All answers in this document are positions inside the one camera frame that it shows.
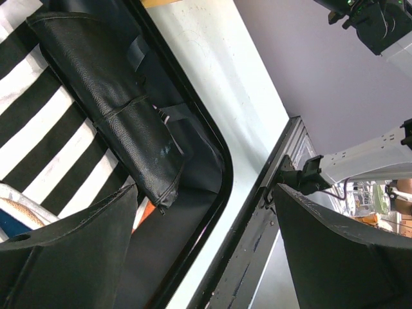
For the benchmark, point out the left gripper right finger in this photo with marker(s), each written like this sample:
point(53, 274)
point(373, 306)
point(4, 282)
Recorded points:
point(337, 262)

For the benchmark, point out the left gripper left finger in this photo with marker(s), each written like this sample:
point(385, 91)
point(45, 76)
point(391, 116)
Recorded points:
point(75, 262)

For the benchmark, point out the yellow Pikachu suitcase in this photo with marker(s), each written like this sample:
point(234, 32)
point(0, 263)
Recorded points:
point(167, 239)

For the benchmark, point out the black white striped cloth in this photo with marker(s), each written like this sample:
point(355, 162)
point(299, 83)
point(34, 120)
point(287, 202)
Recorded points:
point(50, 151)

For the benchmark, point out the black pouch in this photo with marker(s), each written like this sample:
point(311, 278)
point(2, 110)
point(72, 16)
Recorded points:
point(87, 57)

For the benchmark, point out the orange white packet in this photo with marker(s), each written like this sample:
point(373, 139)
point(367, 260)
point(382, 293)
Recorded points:
point(144, 210)

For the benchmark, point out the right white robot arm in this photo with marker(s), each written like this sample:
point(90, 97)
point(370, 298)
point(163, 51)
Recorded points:
point(373, 111)

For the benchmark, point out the blue white box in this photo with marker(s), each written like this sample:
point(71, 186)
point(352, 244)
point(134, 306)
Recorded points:
point(20, 214)

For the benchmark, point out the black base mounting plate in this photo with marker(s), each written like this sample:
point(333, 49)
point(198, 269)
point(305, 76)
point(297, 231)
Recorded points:
point(234, 274)

